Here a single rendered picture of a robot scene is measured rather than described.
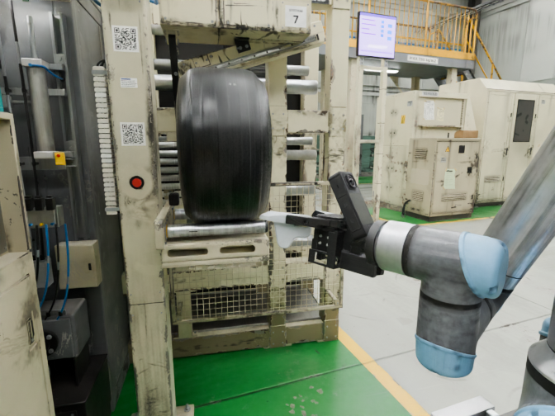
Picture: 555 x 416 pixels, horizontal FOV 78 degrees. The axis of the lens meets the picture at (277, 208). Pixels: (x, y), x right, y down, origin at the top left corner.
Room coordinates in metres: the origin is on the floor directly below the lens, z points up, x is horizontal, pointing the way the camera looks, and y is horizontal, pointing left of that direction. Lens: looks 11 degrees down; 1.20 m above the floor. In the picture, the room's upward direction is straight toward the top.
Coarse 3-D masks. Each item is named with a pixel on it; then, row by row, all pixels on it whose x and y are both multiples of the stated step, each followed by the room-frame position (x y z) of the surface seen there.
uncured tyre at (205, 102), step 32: (192, 96) 1.05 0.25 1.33; (224, 96) 1.06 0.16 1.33; (256, 96) 1.09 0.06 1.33; (192, 128) 1.01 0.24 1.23; (224, 128) 1.02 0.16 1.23; (256, 128) 1.04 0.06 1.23; (192, 160) 1.00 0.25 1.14; (224, 160) 1.01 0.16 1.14; (256, 160) 1.03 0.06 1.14; (192, 192) 1.03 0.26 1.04; (224, 192) 1.04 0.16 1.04; (256, 192) 1.07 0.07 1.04
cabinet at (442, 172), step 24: (432, 144) 5.08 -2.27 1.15; (456, 144) 5.16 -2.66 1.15; (480, 144) 5.34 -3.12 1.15; (408, 168) 5.51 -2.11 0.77; (432, 168) 5.05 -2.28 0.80; (456, 168) 5.18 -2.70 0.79; (408, 192) 5.48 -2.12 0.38; (432, 192) 5.04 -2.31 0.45; (456, 192) 5.19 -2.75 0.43; (432, 216) 5.07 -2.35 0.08; (456, 216) 5.24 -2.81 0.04
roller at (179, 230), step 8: (184, 224) 1.12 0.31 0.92; (192, 224) 1.12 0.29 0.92; (200, 224) 1.13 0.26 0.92; (208, 224) 1.13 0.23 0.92; (216, 224) 1.13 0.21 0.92; (224, 224) 1.14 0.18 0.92; (232, 224) 1.14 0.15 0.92; (240, 224) 1.15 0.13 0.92; (248, 224) 1.15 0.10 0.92; (256, 224) 1.15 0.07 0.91; (264, 224) 1.16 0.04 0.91; (168, 232) 1.09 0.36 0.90; (176, 232) 1.09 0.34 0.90; (184, 232) 1.10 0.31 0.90; (192, 232) 1.11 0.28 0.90; (200, 232) 1.11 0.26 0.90; (208, 232) 1.12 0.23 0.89; (216, 232) 1.12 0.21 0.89; (224, 232) 1.13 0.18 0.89; (232, 232) 1.13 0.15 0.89; (240, 232) 1.14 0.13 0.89; (248, 232) 1.15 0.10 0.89; (256, 232) 1.16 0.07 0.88; (264, 232) 1.16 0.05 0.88
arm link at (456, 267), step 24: (408, 240) 0.44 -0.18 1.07; (432, 240) 0.42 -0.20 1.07; (456, 240) 0.41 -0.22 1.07; (480, 240) 0.40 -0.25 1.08; (408, 264) 0.43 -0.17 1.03; (432, 264) 0.41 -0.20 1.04; (456, 264) 0.39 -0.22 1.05; (480, 264) 0.38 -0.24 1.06; (504, 264) 0.39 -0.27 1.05; (432, 288) 0.41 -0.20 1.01; (456, 288) 0.39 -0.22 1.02; (480, 288) 0.38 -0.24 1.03
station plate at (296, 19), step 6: (288, 6) 1.52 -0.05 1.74; (294, 6) 1.52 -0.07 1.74; (288, 12) 1.52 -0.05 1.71; (294, 12) 1.52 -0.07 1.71; (300, 12) 1.53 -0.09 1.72; (288, 18) 1.52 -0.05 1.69; (294, 18) 1.52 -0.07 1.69; (300, 18) 1.53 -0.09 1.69; (288, 24) 1.52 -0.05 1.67; (294, 24) 1.52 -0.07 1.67; (300, 24) 1.53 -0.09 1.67
